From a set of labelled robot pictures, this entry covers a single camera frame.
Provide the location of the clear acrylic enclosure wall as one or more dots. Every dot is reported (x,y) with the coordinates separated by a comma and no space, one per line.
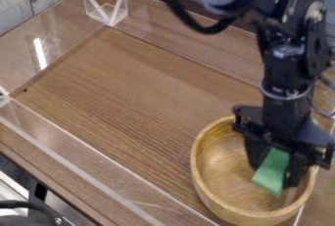
(106,102)

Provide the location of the black metal table bracket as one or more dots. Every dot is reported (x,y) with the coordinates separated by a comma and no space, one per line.
(54,208)

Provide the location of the green rectangular block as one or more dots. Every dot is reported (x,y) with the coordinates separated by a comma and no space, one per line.
(268,177)

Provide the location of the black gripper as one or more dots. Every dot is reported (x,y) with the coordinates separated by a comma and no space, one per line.
(282,125)

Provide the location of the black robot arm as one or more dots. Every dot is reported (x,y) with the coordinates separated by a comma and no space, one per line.
(296,56)

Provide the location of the clear acrylic corner bracket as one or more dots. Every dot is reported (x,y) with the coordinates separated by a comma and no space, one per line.
(106,13)

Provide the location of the brown wooden bowl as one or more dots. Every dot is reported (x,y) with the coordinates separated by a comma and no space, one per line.
(223,180)

